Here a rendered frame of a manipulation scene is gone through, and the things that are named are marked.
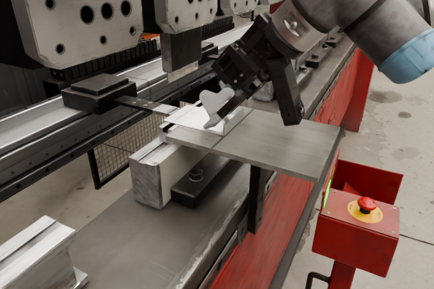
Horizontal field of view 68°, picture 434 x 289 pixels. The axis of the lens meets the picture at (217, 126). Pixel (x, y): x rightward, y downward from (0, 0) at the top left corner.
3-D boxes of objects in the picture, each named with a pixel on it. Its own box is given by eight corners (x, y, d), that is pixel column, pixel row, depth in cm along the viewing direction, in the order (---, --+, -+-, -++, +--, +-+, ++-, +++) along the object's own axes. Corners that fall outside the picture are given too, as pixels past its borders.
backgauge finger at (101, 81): (157, 131, 61) (155, 108, 58) (63, 106, 72) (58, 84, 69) (192, 109, 70) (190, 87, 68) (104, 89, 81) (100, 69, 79)
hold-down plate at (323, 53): (318, 68, 133) (318, 61, 132) (304, 66, 135) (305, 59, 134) (331, 52, 157) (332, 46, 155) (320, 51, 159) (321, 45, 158)
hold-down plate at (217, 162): (195, 210, 58) (194, 197, 56) (170, 200, 60) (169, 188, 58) (258, 138, 81) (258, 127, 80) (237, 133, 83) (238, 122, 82)
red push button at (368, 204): (373, 222, 69) (377, 209, 67) (353, 216, 71) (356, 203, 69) (374, 210, 72) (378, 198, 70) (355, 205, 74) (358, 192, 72)
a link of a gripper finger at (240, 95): (221, 107, 57) (256, 73, 53) (227, 115, 57) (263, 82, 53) (212, 113, 53) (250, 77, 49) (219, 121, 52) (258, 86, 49)
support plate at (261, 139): (317, 184, 46) (318, 178, 45) (166, 140, 57) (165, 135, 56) (339, 131, 60) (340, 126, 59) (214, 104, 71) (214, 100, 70)
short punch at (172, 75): (172, 84, 56) (168, 28, 52) (163, 82, 57) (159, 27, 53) (201, 69, 64) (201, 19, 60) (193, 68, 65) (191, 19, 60)
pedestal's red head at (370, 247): (385, 279, 70) (408, 216, 61) (310, 252, 76) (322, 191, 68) (389, 220, 85) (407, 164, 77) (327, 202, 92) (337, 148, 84)
